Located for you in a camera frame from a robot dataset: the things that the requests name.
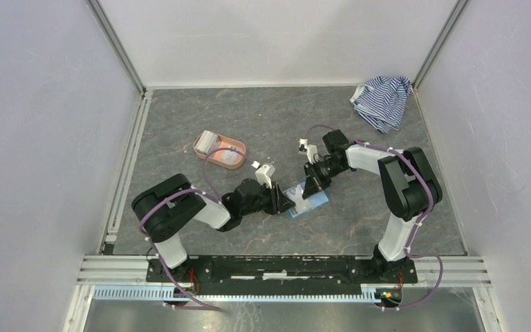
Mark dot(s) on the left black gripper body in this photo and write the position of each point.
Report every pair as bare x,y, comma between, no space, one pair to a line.
272,200

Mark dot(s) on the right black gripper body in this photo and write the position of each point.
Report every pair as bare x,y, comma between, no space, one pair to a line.
320,173

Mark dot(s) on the teal card holder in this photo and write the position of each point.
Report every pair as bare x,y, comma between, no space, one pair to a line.
304,206

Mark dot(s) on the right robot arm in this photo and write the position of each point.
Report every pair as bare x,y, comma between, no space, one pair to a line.
410,187

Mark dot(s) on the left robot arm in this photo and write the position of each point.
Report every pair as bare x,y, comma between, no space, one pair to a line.
164,209

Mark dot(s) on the white VIP card in tray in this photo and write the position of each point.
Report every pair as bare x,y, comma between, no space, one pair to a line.
230,156

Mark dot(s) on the stack of credit cards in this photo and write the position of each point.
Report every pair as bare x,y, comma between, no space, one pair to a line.
207,142

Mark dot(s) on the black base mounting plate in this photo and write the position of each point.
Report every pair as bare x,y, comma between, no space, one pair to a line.
284,275

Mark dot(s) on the blue striped cloth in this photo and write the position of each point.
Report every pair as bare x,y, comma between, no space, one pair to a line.
381,101

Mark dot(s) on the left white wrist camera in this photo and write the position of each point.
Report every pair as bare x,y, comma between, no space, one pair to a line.
264,173

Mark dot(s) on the aluminium frame rail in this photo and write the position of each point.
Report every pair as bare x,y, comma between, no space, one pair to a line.
453,293

